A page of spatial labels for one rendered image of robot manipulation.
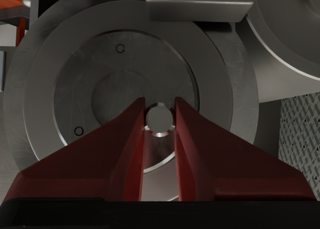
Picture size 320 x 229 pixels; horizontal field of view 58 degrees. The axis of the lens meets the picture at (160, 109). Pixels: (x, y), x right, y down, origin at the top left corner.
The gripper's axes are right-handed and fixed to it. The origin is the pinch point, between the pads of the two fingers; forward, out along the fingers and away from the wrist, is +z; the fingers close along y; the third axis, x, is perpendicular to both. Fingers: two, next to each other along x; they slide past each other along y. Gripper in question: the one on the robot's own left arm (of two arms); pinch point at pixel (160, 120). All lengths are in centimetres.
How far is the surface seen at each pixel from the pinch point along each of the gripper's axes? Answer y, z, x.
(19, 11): 133, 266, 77
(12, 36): 207, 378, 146
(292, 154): -16.2, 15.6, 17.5
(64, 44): 5.2, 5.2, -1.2
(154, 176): 0.3, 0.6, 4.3
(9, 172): 25.8, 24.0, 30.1
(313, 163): -16.0, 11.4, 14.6
